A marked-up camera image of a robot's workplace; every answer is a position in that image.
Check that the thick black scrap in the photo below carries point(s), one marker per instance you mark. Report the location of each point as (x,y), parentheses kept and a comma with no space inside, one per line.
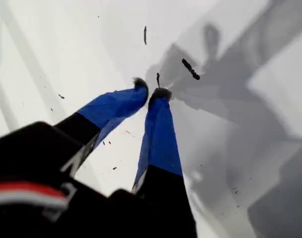
(190,69)

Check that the thin black scrap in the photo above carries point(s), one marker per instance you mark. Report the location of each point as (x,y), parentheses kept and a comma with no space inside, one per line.
(158,79)
(145,36)

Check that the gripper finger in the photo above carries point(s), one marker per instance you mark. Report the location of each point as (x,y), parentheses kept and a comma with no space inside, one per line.
(116,104)
(160,148)

